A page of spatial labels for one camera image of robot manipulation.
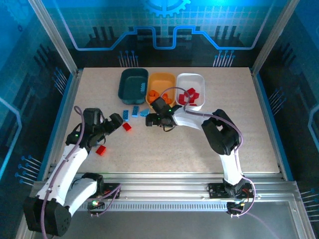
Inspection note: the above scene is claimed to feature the white plastic container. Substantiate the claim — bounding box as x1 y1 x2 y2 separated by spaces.
175 73 206 112

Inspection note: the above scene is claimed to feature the aluminium table side rail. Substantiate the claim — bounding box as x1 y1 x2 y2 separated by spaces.
41 69 84 181
250 67 295 181

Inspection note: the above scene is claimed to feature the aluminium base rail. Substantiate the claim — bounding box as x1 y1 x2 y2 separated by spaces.
29 171 304 212

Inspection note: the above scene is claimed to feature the aluminium frame post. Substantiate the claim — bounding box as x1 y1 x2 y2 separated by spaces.
27 0 84 77
250 0 300 77

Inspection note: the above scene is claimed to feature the cable connector with LED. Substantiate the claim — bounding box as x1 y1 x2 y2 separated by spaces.
226 201 250 217
87 198 105 217

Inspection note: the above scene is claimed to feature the grey metal panel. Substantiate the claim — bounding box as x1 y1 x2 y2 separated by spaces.
14 199 317 239

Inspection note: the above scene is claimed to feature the yellow plastic container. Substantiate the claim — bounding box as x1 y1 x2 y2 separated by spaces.
145 72 177 110

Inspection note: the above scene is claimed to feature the slotted grey cable duct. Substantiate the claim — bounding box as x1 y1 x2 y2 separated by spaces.
82 202 229 212

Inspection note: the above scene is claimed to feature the teal plastic container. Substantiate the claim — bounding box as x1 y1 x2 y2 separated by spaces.
117 67 150 106

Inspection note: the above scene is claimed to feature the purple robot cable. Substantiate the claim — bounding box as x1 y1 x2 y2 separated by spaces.
41 106 122 239
159 87 277 239

